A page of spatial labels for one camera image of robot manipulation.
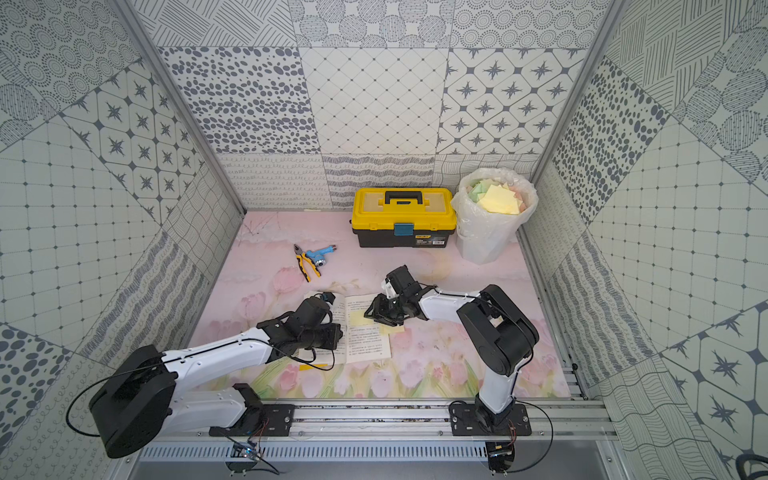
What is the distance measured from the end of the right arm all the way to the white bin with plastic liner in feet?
0.79

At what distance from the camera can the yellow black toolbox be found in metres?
1.00

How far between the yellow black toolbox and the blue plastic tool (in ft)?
0.35

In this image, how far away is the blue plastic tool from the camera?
104cm

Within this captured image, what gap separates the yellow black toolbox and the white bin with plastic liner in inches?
2.1

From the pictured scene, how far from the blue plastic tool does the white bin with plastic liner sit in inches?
18.2

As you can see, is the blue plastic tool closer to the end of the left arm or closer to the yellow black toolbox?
the yellow black toolbox

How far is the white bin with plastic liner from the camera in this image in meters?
0.85

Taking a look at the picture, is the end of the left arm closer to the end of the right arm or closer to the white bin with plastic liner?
the end of the right arm

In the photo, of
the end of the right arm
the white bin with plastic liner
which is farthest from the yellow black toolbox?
the end of the right arm

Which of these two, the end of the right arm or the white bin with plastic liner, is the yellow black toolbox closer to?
the white bin with plastic liner

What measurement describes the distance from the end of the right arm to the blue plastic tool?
28cm

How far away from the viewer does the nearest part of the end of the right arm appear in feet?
2.41
